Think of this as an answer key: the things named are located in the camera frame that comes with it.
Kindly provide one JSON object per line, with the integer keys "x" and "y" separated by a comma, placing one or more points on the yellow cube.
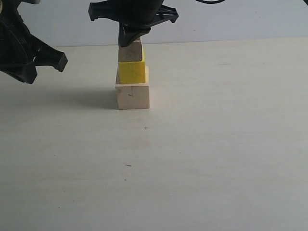
{"x": 133, "y": 72}

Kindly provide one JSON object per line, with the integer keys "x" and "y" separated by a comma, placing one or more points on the large wooden cube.
{"x": 133, "y": 96}

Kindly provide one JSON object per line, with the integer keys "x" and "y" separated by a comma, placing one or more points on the medium wooden cube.
{"x": 131, "y": 53}

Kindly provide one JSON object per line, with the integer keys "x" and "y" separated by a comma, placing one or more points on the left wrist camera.
{"x": 31, "y": 1}

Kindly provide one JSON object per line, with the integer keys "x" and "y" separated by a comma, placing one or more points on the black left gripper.
{"x": 20, "y": 51}

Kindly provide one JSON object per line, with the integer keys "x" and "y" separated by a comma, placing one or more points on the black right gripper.
{"x": 135, "y": 13}

